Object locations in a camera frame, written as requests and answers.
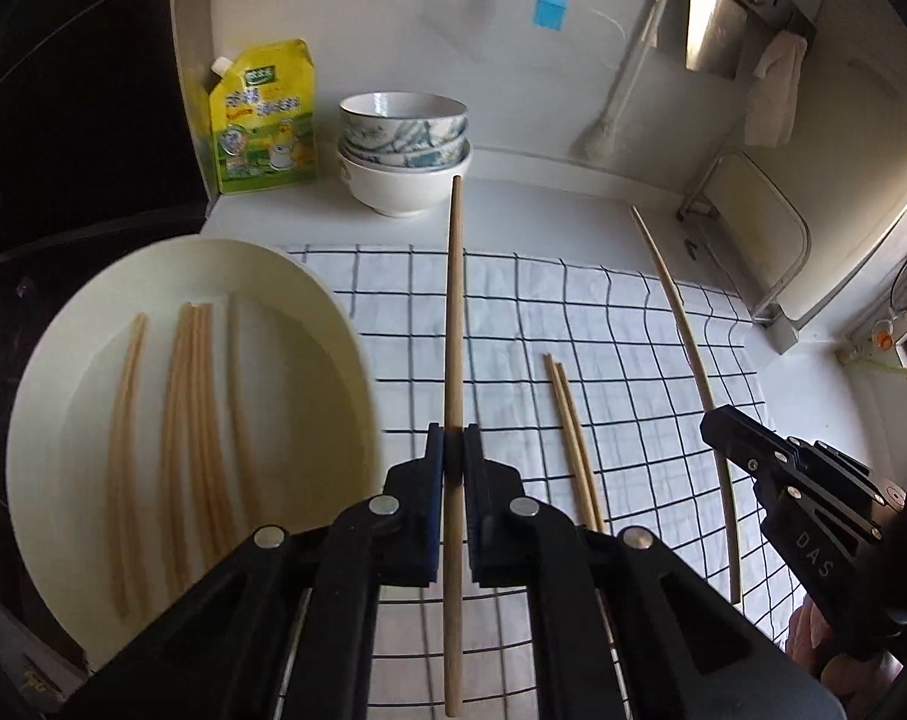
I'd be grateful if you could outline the black checked white cloth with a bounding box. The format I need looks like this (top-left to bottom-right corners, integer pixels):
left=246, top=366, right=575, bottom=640
left=277, top=242, right=807, bottom=720

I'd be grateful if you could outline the yellow spouted refill pouch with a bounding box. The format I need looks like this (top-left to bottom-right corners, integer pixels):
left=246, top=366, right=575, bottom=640
left=202, top=40, right=319, bottom=196

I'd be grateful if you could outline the plain wooden chopstick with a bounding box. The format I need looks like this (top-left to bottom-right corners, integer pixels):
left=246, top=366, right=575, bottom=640
left=543, top=354, right=600, bottom=533
left=630, top=205, right=743, bottom=606
left=441, top=175, right=466, bottom=718
left=553, top=362, right=609, bottom=533

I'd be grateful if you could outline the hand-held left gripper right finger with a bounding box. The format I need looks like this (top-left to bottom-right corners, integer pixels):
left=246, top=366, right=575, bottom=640
left=460, top=424, right=848, bottom=720

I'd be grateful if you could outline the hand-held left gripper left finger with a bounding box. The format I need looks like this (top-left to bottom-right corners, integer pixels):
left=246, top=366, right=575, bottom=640
left=59, top=424, right=448, bottom=720

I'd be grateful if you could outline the white cutting board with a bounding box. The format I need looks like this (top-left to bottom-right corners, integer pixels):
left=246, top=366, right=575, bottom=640
left=699, top=151, right=812, bottom=320

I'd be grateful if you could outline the bunch of chopsticks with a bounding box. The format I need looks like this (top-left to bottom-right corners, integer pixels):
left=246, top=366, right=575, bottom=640
left=106, top=301, right=263, bottom=620

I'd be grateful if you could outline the plain white bowl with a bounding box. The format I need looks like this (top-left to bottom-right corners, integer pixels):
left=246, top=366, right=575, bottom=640
left=337, top=146, right=474, bottom=218

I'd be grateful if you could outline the blue patterned bowl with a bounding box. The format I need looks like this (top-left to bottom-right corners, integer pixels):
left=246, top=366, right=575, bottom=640
left=339, top=92, right=471, bottom=152
left=338, top=131, right=472, bottom=170

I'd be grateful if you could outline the white long-handled brush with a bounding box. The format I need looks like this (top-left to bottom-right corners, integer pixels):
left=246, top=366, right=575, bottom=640
left=579, top=0, right=675, bottom=162

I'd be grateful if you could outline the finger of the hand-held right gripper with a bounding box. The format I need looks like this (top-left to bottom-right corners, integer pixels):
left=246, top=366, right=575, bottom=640
left=699, top=405, right=905, bottom=543

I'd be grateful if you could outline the steel cleaver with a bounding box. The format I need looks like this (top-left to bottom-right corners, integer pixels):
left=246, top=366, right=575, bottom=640
left=684, top=0, right=758, bottom=80

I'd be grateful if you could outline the metal board stand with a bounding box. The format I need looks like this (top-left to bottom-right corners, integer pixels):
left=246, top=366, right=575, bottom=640
left=676, top=150, right=803, bottom=353

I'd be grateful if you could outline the white round plate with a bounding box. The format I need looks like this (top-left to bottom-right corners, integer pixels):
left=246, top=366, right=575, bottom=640
left=5, top=235, right=379, bottom=667

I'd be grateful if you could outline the white hanging rag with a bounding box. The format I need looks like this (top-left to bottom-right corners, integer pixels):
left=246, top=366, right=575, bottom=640
left=742, top=34, right=809, bottom=147

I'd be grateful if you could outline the person's right hand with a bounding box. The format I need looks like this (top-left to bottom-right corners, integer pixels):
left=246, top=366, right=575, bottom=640
left=785, top=600, right=894, bottom=691

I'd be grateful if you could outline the yellow hose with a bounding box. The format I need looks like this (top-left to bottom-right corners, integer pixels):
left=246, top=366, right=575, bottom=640
left=869, top=319, right=907, bottom=382

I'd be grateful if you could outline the black stove top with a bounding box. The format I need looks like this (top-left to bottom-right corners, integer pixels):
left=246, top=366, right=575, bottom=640
left=0, top=195, right=206, bottom=406

